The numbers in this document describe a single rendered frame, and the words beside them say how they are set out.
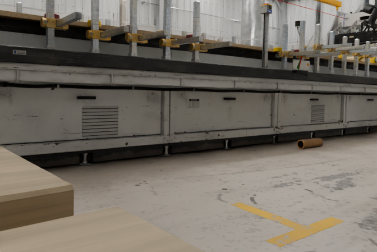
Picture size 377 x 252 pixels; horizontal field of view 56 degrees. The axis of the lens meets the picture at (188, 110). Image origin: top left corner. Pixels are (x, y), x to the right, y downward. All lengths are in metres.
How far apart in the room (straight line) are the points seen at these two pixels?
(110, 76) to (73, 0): 7.84
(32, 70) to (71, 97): 0.39
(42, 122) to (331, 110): 3.18
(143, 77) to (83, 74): 0.40
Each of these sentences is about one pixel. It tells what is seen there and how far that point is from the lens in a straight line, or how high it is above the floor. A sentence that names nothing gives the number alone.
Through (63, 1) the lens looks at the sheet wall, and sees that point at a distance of 9.86.
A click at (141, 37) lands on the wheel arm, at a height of 0.81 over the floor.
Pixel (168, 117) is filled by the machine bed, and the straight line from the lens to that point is 2.64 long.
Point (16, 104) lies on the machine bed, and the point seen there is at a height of 0.40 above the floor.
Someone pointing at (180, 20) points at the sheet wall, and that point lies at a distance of 11.48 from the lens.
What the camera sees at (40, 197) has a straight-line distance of 0.17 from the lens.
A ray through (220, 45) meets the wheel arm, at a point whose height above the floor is 0.80.
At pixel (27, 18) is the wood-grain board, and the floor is 0.88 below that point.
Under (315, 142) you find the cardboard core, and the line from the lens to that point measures 3.46.
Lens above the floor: 0.49
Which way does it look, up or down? 3 degrees down
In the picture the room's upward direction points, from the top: 1 degrees clockwise
